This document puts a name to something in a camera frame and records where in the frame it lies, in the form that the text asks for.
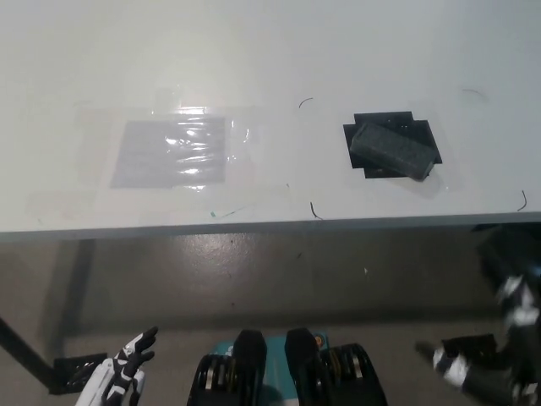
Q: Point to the grey paper sheet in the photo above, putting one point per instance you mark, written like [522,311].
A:
[169,156]

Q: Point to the black table leg bar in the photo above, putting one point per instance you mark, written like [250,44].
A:
[25,351]

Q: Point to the clear plastic film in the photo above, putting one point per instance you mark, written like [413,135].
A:
[258,148]

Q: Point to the dark whiteboard eraser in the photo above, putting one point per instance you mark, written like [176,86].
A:
[389,148]

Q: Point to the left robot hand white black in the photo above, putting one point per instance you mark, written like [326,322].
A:
[127,365]

